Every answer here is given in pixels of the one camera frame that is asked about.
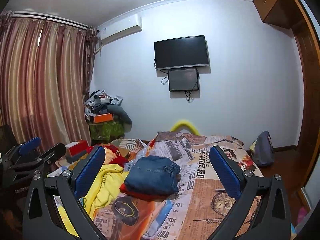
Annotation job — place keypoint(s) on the striped brown curtain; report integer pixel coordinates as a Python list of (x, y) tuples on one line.
[(37, 80)]

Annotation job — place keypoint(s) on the pile of clutter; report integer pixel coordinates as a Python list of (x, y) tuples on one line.
[(100, 102)]

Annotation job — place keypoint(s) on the red garment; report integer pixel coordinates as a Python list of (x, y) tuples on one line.
[(115, 155), (130, 191)]

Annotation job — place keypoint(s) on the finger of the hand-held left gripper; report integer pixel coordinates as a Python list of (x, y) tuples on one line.
[(30, 146), (53, 153)]

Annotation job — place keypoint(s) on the grey backpack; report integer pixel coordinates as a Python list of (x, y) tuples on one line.
[(263, 150)]

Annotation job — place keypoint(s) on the red box with white lid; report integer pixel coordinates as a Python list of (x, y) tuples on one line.
[(78, 148)]

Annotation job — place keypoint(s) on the black wall television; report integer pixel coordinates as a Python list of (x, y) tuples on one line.
[(181, 52)]

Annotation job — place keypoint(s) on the yellow foam tube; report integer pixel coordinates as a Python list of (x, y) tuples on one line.
[(182, 123)]

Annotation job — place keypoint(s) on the grey cushion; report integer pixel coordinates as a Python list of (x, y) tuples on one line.
[(126, 117)]

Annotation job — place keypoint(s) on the curtain rail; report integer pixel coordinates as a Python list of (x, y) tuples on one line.
[(62, 21)]

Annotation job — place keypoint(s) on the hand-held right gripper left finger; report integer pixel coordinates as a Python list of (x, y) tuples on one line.
[(90, 172)]

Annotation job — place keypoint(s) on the yellow garment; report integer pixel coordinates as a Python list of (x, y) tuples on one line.
[(107, 187)]

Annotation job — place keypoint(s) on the pale yellow paper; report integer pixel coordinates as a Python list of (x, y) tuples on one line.
[(253, 147)]

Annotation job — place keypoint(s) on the blue denim jeans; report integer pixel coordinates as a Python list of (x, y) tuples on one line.
[(150, 175)]

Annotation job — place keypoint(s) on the pink cloth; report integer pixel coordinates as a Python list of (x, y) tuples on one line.
[(302, 216)]

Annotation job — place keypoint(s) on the printed blanket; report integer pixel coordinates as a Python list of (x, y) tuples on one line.
[(200, 200)]

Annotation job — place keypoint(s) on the green patterned cloth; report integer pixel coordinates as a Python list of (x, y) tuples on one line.
[(106, 131)]

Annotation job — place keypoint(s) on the orange box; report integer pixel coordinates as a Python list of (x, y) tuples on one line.
[(103, 118)]

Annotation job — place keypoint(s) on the small black wall monitor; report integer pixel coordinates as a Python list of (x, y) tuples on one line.
[(183, 80)]

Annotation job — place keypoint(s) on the white air conditioner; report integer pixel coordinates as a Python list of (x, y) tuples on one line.
[(120, 30)]

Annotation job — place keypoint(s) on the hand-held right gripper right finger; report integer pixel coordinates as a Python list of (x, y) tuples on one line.
[(226, 172)]

